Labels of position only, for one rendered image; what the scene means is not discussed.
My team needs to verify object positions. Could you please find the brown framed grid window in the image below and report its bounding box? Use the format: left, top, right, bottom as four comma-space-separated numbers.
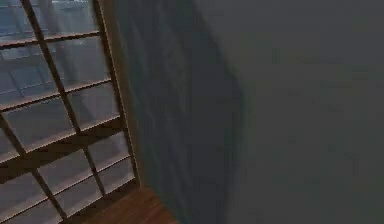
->
0, 0, 145, 224

